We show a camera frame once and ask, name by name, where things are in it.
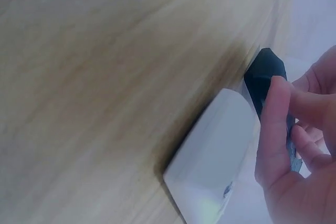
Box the person's right hand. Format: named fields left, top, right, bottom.
left=255, top=45, right=336, bottom=224

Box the black elongated object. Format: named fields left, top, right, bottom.
left=244, top=47, right=303, bottom=174

